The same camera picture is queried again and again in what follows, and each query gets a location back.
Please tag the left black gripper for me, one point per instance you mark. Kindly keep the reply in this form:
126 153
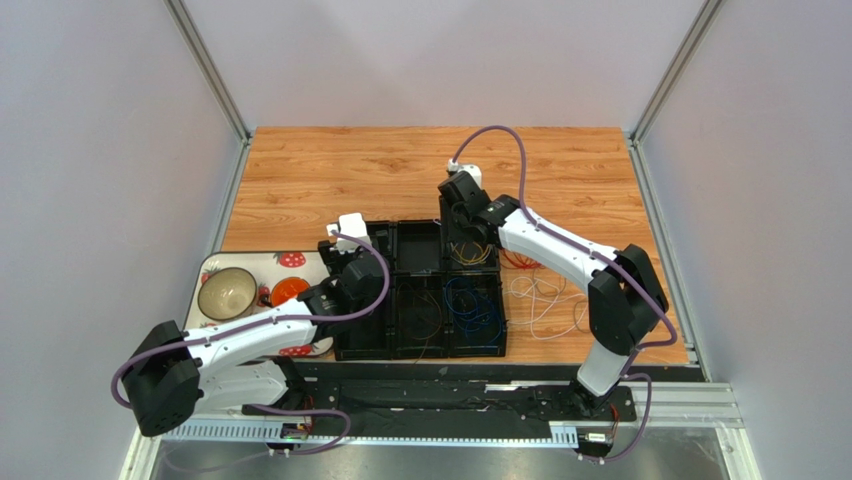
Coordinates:
334 259

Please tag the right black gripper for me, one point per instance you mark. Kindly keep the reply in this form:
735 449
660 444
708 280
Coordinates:
454 197

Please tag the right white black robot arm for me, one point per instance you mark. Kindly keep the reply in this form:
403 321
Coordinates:
625 298

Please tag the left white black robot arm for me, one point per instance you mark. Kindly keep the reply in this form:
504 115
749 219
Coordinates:
175 374

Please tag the orange translucent cup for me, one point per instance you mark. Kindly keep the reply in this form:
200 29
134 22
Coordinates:
287 289

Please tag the black six-compartment tray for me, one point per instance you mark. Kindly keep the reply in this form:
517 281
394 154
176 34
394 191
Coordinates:
445 301

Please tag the white strawberry pattern tray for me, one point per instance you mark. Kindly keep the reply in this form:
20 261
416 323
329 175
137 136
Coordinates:
267 268

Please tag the beige ceramic bowl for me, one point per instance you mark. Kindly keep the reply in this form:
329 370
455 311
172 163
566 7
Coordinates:
228 294

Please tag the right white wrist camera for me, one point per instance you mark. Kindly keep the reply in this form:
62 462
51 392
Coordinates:
473 170

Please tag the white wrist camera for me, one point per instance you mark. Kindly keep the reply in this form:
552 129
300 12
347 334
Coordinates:
473 170
350 233

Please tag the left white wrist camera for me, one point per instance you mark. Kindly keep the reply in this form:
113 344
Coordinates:
350 233

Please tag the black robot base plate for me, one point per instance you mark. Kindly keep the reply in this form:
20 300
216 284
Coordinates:
445 401

